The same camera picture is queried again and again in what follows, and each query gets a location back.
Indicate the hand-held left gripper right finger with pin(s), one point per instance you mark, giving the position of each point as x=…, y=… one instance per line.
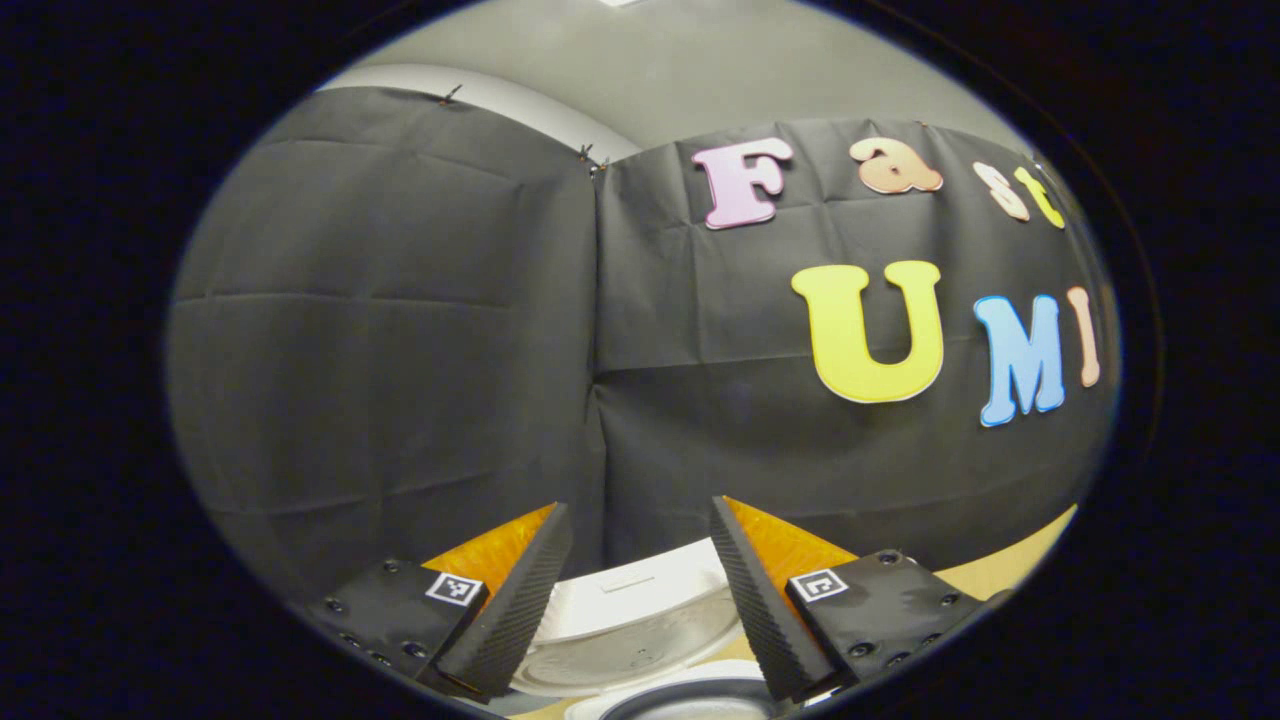
x=755, y=610

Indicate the white rice cooker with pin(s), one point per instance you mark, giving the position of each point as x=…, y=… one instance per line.
x=640, y=620

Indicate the black binder clip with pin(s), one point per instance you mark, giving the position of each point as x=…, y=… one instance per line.
x=592, y=160
x=451, y=94

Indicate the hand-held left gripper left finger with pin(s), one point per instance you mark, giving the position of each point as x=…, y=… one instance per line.
x=520, y=610

